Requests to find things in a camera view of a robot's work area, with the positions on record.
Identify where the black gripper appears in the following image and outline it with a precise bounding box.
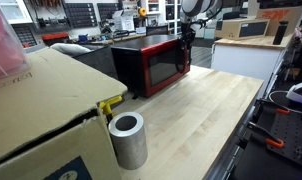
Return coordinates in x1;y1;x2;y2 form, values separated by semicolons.
180;22;195;48

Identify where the red black microwave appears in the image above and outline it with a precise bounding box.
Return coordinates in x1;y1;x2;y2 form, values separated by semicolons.
111;35;190;97

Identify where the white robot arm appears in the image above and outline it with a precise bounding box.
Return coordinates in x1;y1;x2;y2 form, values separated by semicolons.
180;0;224;49

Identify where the beige box with dark panel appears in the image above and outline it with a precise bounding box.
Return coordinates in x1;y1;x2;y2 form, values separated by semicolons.
215;18;269;40

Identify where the white side table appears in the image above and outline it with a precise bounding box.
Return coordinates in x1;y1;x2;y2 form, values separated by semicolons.
210;33;295;98

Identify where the dark grey fabric crate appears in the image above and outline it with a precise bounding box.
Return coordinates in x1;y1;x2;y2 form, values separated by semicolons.
50;42;119;80

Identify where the black cylindrical bottle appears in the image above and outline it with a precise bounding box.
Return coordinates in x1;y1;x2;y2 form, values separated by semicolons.
273;21;288;45

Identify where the silver metal cylinder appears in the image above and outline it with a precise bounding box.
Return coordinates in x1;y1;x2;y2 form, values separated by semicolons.
108;112;148;170

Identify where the red black tool case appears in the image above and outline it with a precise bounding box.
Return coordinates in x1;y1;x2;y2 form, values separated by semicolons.
41;32;69;46

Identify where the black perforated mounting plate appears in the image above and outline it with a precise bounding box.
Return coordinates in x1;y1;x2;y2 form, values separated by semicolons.
250;100;302;168

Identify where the large cardboard box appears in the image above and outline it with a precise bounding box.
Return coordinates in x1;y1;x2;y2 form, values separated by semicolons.
0;48;127;180

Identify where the yellow handled hex key set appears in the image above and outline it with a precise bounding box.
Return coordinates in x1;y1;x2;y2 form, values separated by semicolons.
99;96;122;123

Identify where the orange handled clamp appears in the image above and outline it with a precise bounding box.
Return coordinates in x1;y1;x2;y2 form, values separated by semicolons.
247;122;284;148

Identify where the white cable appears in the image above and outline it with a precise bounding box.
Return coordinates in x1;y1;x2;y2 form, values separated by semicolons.
268;89;302;116

